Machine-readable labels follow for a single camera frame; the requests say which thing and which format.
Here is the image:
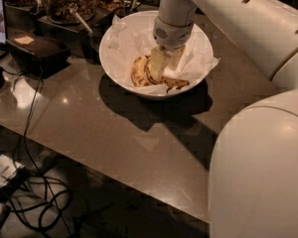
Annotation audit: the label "white ceramic bowl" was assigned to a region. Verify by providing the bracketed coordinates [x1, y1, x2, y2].
[98, 10, 215, 101]

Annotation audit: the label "white serving spoon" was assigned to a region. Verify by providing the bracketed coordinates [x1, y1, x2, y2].
[70, 8, 93, 37]

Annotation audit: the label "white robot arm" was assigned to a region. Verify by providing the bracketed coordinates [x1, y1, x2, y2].
[154, 0, 298, 238]

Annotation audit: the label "tangled black floor cables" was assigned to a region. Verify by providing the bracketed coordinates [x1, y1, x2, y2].
[0, 172, 87, 238]

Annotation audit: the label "black pouch with label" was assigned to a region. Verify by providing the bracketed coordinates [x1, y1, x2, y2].
[6, 33, 71, 78]

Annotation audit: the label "black tray stand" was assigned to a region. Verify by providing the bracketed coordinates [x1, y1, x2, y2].
[6, 5, 114, 63]

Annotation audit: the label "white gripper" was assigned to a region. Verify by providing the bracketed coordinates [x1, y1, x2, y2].
[150, 17, 194, 81]

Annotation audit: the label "spotted banana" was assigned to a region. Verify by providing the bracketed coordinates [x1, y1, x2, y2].
[144, 64, 190, 92]
[131, 56, 150, 87]

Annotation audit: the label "white box on floor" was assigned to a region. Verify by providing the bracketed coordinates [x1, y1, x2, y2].
[0, 155, 24, 188]

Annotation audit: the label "black cable over table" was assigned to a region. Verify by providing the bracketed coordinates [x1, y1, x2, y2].
[21, 66, 74, 238]

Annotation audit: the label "white paper liner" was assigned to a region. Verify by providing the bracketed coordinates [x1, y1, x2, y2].
[102, 12, 221, 96]

